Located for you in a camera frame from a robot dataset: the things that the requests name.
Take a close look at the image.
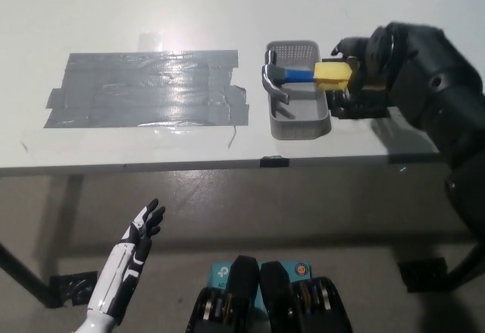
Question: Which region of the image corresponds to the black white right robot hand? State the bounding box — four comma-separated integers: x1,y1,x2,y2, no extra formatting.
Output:
329,36,391,112

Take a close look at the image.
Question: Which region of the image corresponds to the small black tape piece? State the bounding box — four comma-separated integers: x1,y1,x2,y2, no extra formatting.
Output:
260,156,291,169

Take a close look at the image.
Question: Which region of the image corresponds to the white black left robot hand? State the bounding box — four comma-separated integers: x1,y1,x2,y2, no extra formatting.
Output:
86,198,167,325

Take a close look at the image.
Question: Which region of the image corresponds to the gray duct tape patch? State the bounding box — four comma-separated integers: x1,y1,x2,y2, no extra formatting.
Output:
43,49,251,130

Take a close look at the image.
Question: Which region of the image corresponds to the gray perforated plastic container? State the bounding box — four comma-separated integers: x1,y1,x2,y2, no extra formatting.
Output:
264,39,333,140

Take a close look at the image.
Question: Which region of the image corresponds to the black table leg brace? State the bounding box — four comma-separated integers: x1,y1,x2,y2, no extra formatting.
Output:
0,241,58,308

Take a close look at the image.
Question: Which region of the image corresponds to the black tape patch on desk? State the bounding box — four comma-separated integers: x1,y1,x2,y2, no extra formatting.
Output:
321,56,392,121

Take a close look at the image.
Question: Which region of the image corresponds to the blue hammer with yellow foam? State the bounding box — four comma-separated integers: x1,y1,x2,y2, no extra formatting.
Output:
260,48,355,105

